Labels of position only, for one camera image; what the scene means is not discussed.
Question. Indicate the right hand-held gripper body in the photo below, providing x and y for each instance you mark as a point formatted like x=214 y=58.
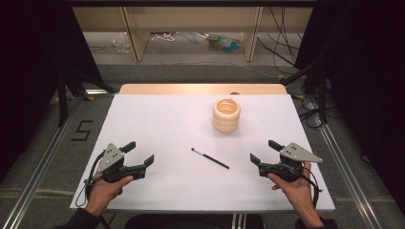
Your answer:
x=291 y=160

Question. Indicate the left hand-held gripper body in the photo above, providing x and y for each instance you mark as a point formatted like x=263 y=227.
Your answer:
x=111 y=160

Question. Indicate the thin black brush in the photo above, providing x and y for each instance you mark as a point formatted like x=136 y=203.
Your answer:
x=210 y=158

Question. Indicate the cream ribbed holder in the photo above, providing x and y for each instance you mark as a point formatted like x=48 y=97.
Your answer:
x=226 y=115

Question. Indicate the person's right hand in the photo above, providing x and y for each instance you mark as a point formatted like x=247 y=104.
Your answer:
x=297 y=191

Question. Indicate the person's left hand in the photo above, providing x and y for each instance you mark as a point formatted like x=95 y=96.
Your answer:
x=103 y=192

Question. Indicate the white board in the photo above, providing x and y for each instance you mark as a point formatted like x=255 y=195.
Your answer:
x=178 y=187

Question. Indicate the black metal stand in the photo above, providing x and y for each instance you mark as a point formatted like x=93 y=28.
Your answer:
x=318 y=86
x=65 y=95

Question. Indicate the person's black striped clothing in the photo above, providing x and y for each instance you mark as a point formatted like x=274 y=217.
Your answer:
x=191 y=222

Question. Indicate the clear plastic bag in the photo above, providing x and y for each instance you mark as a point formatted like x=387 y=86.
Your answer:
x=122 y=43

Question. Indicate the black curtain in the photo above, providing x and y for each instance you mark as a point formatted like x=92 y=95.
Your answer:
x=363 y=79
x=35 y=63

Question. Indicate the colourful plastic toys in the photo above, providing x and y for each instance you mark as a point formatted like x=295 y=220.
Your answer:
x=224 y=43

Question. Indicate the beige wooden shelf unit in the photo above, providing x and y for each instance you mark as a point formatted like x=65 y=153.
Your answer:
x=191 y=19

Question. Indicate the aluminium rail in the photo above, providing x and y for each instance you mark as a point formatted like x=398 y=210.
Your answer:
x=38 y=167
x=347 y=171

